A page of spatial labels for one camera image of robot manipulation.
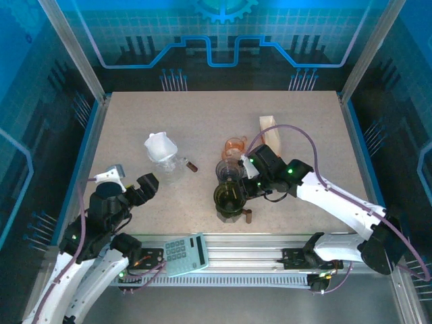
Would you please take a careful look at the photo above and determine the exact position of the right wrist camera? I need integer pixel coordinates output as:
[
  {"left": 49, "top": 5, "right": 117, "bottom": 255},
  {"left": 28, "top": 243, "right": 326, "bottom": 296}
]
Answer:
[{"left": 240, "top": 154, "right": 261, "bottom": 180}]

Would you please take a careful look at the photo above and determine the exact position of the grey slotted cable duct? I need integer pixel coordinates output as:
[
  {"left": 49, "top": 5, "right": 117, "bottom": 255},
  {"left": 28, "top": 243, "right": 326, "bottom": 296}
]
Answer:
[{"left": 109, "top": 273, "right": 313, "bottom": 288}]

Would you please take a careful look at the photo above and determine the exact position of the clear glass pitcher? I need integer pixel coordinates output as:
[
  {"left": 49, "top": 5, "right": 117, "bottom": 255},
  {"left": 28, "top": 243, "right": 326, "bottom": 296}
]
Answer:
[{"left": 153, "top": 148, "right": 199, "bottom": 186}]

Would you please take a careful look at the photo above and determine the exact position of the aluminium frame post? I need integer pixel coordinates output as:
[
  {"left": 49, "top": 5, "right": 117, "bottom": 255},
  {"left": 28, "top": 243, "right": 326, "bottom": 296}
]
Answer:
[
  {"left": 339, "top": 0, "right": 404, "bottom": 102},
  {"left": 36, "top": 0, "right": 111, "bottom": 104}
]

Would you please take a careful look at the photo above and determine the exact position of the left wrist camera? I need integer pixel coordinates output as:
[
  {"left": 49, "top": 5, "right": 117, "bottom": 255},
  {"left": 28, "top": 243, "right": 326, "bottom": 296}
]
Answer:
[{"left": 93, "top": 163, "right": 126, "bottom": 190}]

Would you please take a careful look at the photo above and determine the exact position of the white paper filter stack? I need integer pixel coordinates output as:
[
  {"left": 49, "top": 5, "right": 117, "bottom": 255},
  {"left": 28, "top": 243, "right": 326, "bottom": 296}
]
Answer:
[{"left": 259, "top": 115, "right": 281, "bottom": 155}]

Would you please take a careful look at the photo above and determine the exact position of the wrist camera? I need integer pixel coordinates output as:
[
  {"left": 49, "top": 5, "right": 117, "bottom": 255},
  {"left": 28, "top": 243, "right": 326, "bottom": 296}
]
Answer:
[
  {"left": 240, "top": 154, "right": 261, "bottom": 180},
  {"left": 93, "top": 163, "right": 126, "bottom": 190}
]

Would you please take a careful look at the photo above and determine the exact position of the dark green glass dripper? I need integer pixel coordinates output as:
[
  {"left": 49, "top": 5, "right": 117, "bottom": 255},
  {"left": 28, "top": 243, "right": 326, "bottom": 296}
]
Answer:
[{"left": 213, "top": 181, "right": 254, "bottom": 225}]

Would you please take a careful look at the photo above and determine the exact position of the aluminium table side rail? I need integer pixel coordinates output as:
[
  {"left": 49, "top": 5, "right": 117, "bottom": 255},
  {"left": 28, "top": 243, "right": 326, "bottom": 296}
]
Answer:
[
  {"left": 339, "top": 94, "right": 421, "bottom": 324},
  {"left": 18, "top": 94, "right": 112, "bottom": 324}
]

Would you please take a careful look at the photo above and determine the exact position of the white paper coffee filter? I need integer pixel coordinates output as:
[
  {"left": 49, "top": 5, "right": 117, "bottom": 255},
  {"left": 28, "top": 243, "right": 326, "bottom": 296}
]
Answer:
[{"left": 144, "top": 131, "right": 178, "bottom": 163}]

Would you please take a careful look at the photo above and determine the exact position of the light green calculator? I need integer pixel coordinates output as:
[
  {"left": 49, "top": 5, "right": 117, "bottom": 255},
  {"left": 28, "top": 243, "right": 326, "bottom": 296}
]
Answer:
[{"left": 163, "top": 232, "right": 209, "bottom": 278}]

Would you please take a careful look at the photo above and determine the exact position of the grey transparent plastic dripper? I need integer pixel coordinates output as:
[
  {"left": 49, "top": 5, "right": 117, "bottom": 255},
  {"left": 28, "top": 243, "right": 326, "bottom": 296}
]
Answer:
[{"left": 215, "top": 158, "right": 244, "bottom": 185}]

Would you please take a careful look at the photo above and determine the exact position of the beige wooden block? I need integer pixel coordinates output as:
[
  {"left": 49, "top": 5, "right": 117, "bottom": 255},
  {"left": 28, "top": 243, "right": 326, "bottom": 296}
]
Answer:
[{"left": 259, "top": 115, "right": 283, "bottom": 159}]

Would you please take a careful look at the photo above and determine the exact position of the aluminium extrusion rail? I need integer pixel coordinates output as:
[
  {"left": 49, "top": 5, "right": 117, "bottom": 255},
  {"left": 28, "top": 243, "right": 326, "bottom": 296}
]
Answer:
[{"left": 128, "top": 234, "right": 320, "bottom": 273}]

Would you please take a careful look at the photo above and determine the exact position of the orange glass cup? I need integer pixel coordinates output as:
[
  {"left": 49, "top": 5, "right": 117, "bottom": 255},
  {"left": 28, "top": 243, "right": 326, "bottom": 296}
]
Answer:
[{"left": 221, "top": 134, "right": 249, "bottom": 159}]

